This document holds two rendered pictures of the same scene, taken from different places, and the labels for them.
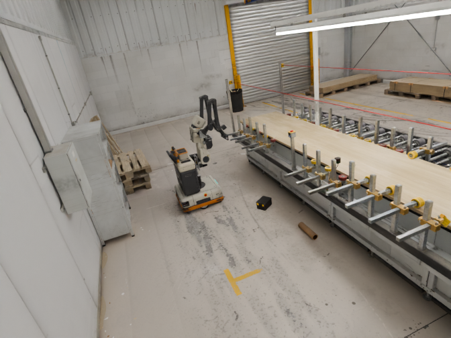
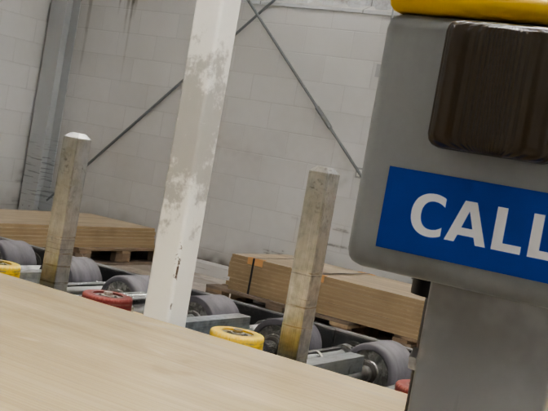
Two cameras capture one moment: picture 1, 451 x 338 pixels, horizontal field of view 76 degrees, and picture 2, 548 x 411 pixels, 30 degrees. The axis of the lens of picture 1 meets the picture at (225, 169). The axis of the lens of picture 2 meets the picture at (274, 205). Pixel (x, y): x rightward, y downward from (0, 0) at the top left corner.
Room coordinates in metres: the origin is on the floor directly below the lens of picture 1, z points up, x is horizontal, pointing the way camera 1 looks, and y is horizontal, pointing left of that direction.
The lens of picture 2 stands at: (3.21, -0.64, 1.18)
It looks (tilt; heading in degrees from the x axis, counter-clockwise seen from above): 3 degrees down; 318
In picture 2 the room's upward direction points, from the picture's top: 10 degrees clockwise
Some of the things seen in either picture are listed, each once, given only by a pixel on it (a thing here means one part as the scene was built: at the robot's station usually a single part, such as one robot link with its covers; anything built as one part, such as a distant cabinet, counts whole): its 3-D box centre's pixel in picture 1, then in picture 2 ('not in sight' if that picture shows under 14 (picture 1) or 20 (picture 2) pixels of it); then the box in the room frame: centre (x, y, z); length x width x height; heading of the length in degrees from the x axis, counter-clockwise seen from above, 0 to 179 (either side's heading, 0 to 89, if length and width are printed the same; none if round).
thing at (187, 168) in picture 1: (187, 170); not in sight; (4.18, 0.59, 0.59); 0.55 x 0.34 x 0.83; 17
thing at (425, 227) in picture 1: (417, 231); not in sight; (1.60, -1.27, 0.95); 0.36 x 0.03 x 0.03; 107
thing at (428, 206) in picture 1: (425, 227); not in sight; (1.68, -1.38, 0.89); 0.04 x 0.04 x 0.48; 17
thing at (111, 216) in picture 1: (101, 181); not in sight; (3.87, 1.79, 0.78); 0.90 x 0.45 x 1.55; 17
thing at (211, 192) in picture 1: (198, 192); not in sight; (4.21, 0.50, 0.16); 0.67 x 0.64 x 0.25; 107
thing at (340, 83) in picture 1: (343, 82); (28, 227); (10.58, -4.73, 0.23); 2.41 x 0.77 x 0.17; 108
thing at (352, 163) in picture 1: (351, 183); not in sight; (2.40, -1.16, 0.94); 0.04 x 0.04 x 0.48; 17
